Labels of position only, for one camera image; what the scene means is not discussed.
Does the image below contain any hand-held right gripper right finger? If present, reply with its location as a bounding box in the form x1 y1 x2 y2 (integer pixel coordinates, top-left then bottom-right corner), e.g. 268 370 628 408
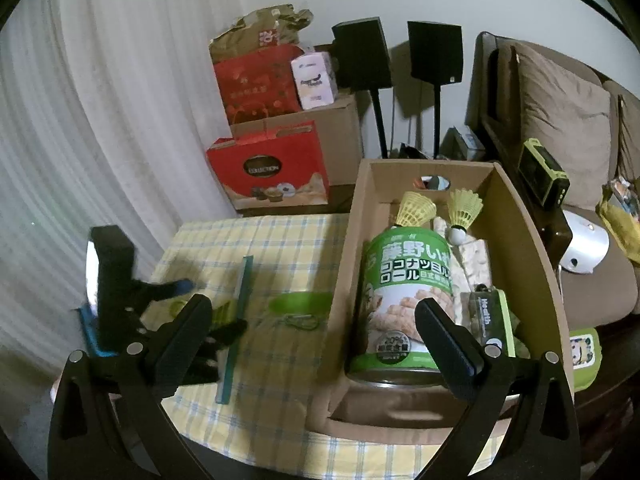
414 297 581 480

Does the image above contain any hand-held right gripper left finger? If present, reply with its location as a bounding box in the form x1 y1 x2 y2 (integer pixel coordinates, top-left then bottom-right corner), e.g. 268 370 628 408
47 294 214 480

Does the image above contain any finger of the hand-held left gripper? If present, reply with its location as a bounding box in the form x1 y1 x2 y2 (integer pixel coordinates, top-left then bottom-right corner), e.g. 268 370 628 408
131 279 194 313
182 319 249 386

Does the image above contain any teal ruler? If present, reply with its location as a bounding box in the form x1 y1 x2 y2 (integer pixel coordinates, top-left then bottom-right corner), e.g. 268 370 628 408
217 256 253 405

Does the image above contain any dark box with green edge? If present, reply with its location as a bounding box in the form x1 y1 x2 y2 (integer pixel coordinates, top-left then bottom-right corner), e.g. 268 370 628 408
460 287 517 358

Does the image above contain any brown cardboard box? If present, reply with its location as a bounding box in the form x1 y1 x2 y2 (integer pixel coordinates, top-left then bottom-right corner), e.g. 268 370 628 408
307 158 571 448

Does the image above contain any yellow shuttlecock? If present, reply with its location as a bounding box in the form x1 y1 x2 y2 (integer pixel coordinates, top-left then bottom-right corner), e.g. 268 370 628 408
395 191 437 228
446 189 484 246

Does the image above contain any green snack can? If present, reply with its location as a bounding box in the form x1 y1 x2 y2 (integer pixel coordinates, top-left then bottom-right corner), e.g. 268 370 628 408
347 225 456 386

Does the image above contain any yellow checked tablecloth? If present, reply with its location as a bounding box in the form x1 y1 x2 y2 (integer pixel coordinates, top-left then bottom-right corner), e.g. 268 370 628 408
150 214 506 480

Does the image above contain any green tin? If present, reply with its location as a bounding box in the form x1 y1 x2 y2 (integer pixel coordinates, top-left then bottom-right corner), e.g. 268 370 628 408
569 327 603 393

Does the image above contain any brown sofa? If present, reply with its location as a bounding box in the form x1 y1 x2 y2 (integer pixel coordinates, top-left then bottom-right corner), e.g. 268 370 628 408
465 31 640 331

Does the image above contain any red gift box with window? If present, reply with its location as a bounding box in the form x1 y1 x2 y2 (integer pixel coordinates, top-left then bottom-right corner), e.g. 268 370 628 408
206 121 332 210

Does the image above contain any white curtain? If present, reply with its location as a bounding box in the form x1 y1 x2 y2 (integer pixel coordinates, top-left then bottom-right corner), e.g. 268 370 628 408
0 0 241 311

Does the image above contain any white helmet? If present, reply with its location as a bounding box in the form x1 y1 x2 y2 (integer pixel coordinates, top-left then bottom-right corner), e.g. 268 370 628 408
557 210 611 275

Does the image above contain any dark wooden table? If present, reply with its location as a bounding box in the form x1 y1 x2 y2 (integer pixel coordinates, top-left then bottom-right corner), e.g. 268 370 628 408
570 310 640 480

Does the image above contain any green and black device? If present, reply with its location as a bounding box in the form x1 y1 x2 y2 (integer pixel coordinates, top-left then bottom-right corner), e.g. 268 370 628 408
517 138 570 207

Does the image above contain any grey box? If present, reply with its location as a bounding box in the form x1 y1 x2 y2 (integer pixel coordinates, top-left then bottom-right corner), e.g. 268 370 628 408
445 127 486 161

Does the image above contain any yellow bag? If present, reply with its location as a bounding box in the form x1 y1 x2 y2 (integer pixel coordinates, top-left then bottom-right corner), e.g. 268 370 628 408
595 177 640 266

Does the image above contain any closed brown cardboard carton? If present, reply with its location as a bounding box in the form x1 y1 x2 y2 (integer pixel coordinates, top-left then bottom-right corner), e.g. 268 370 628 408
232 95 363 188

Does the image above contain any red gift bag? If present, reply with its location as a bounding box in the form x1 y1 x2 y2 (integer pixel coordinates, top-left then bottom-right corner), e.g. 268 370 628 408
212 44 308 126

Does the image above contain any large beige cushion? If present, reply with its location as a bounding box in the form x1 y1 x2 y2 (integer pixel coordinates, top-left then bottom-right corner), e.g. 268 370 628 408
510 42 612 211

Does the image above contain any white tissue pack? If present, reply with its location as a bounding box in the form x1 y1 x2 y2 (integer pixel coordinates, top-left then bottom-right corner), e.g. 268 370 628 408
291 52 337 110

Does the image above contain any torn brown paper bag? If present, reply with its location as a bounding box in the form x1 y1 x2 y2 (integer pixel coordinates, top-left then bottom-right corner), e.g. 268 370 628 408
210 4 315 63

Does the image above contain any black speaker on stand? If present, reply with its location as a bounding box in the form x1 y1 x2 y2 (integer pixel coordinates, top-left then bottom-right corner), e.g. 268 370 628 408
407 21 463 158
331 17 393 160

